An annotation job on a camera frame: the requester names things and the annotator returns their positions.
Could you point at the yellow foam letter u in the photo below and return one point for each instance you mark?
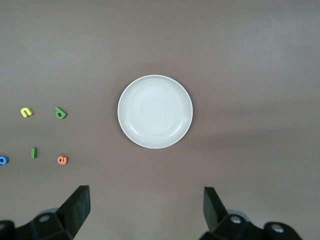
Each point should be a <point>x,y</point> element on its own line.
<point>25,110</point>

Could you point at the green foam letter i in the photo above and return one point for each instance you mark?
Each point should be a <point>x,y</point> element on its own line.
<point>33,153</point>

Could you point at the beige round plate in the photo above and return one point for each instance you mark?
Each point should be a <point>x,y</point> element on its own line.
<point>155,111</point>

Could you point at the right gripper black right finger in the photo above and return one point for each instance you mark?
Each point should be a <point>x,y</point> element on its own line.
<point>212,212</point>

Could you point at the orange foam letter e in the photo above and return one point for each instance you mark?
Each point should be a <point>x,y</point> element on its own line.
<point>59,160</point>

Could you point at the green foam letter p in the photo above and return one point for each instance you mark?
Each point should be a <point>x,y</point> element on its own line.
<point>58,110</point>

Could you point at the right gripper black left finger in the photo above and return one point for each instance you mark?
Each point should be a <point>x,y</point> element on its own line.
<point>72,212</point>

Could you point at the blue foam letter p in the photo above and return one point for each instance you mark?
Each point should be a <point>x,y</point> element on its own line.
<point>6,160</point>

